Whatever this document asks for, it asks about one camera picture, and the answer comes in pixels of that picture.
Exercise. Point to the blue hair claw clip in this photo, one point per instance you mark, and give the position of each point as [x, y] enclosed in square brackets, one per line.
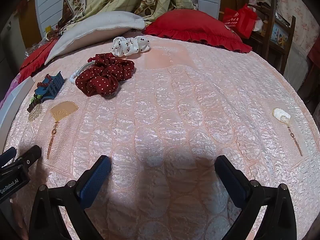
[53, 87]

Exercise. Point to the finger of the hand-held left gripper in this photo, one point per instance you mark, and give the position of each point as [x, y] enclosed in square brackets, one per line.
[6, 156]
[30, 156]

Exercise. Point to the red ruffled pillow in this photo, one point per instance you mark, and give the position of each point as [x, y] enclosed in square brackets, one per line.
[195, 27]

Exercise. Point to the red fringed pillow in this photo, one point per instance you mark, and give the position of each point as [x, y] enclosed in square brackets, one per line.
[35, 57]

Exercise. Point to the wooden chair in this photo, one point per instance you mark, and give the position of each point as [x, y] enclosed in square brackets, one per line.
[271, 30]

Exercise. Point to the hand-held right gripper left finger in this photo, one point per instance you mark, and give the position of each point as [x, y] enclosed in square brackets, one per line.
[96, 180]

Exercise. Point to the red shopping bag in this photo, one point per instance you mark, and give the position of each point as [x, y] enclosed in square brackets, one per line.
[237, 22]

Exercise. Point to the red dotted scrunchie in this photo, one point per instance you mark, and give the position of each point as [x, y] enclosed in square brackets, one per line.
[105, 77]

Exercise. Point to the white bead band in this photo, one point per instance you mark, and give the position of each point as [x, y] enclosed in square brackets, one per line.
[73, 78]

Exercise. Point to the white tray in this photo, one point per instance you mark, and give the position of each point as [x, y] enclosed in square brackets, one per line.
[12, 100]

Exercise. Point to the white pillow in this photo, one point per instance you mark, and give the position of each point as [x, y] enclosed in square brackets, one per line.
[95, 27]

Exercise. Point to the pink quilted bedspread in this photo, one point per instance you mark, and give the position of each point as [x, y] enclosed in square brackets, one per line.
[175, 105]

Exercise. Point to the purple patterned cloth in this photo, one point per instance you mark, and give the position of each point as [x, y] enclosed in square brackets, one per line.
[13, 85]

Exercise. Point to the white dotted scrunchie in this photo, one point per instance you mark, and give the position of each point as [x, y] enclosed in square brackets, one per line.
[125, 46]

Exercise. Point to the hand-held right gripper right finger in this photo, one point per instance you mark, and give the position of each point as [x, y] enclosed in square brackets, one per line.
[232, 180]

